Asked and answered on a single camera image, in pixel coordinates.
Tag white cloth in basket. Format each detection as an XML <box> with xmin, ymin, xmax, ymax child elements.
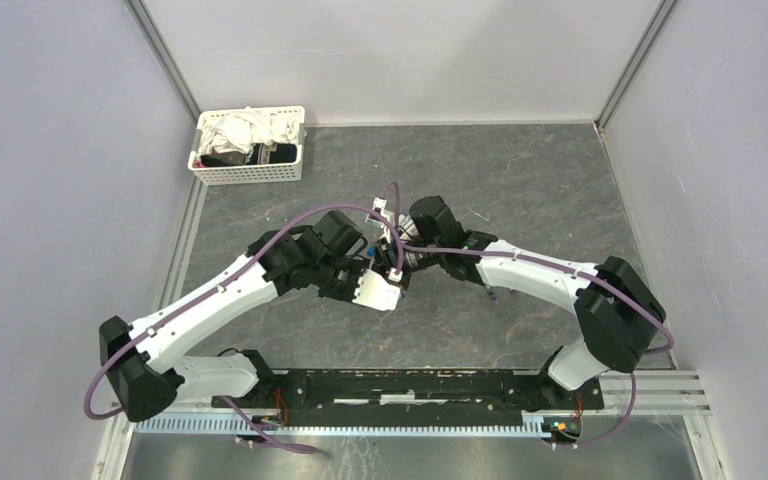
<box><xmin>195</xmin><ymin>106</ymin><xmax>305</xmax><ymax>155</ymax></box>

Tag purple cable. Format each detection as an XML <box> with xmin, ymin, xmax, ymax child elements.
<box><xmin>383</xmin><ymin>182</ymin><xmax>675</xmax><ymax>450</ymax></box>
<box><xmin>83</xmin><ymin>203</ymin><xmax>406</xmax><ymax>456</ymax></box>

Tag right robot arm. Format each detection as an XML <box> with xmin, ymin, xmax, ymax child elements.
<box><xmin>366</xmin><ymin>196</ymin><xmax>674</xmax><ymax>408</ymax></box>

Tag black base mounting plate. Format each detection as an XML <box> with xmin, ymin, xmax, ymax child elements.
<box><xmin>232</xmin><ymin>369</ymin><xmax>605</xmax><ymax>427</ymax></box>

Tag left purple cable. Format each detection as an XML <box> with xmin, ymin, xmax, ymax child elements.
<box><xmin>83</xmin><ymin>203</ymin><xmax>406</xmax><ymax>456</ymax></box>

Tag white plastic basket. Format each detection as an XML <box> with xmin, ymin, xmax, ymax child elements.
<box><xmin>187</xmin><ymin>106</ymin><xmax>306</xmax><ymax>186</ymax></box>

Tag white slotted cable duct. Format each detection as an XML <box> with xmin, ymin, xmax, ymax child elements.
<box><xmin>133</xmin><ymin>413</ymin><xmax>558</xmax><ymax>439</ymax></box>

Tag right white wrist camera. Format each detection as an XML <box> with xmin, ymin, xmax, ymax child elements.
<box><xmin>365</xmin><ymin>197</ymin><xmax>398</xmax><ymax>237</ymax></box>

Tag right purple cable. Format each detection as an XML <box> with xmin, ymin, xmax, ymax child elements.
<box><xmin>383</xmin><ymin>182</ymin><xmax>675</xmax><ymax>450</ymax></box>

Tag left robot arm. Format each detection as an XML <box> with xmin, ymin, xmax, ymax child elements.
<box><xmin>84</xmin><ymin>204</ymin><xmax>405</xmax><ymax>423</ymax></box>

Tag aluminium frame rail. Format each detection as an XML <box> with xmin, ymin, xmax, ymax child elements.
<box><xmin>123</xmin><ymin>0</ymin><xmax>201</xmax><ymax>122</ymax></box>

